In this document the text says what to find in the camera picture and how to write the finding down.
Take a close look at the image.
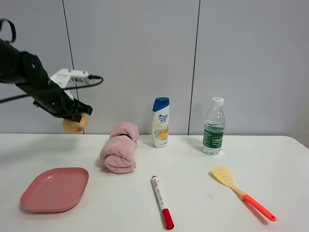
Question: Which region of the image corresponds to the clear water bottle green label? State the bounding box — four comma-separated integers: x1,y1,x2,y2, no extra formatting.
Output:
202,97,225,156

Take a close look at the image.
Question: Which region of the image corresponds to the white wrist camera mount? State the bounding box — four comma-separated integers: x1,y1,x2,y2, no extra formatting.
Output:
50,69,92,89

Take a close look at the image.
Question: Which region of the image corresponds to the rolled pink towel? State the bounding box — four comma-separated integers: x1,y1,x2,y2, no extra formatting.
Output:
100,122,140,174

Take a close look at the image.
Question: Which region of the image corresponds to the red and white marker pen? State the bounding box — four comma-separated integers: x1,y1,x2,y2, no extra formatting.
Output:
151,175,174,230

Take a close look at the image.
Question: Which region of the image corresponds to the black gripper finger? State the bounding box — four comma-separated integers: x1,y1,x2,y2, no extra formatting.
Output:
63,100,93,122

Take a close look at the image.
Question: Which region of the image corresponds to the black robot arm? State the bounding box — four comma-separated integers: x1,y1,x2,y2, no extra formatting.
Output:
0,40,93,122

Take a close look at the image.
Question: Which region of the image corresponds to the yellow-brown potato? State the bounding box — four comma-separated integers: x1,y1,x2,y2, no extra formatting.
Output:
62,113,89,134

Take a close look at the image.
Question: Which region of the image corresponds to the wooden spatula red handle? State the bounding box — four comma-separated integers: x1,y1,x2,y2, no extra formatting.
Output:
211,166,277,221

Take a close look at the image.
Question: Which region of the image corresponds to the pink plastic plate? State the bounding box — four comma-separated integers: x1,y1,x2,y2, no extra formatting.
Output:
20,167,89,213

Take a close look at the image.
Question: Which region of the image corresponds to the white and blue shampoo bottle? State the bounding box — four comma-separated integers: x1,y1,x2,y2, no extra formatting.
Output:
151,97,169,148

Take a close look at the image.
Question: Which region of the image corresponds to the black cable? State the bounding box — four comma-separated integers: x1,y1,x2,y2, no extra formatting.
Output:
0,74,104,104

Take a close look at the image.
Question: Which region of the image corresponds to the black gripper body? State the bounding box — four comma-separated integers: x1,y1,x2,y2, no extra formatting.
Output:
24,81,72,117

